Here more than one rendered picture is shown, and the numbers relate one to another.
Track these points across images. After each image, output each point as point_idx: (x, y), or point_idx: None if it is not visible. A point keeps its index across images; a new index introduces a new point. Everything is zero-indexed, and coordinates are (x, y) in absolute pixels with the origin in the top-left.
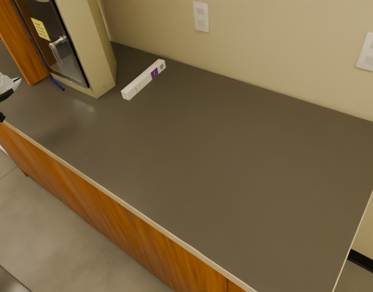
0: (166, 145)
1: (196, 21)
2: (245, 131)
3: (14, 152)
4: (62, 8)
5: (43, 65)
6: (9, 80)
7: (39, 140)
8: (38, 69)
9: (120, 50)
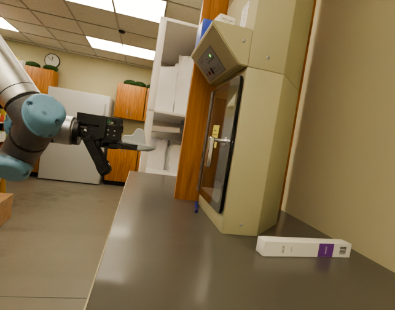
0: None
1: None
2: None
3: None
4: (244, 103)
5: (197, 183)
6: (142, 138)
7: (117, 226)
8: (191, 188)
9: (289, 219)
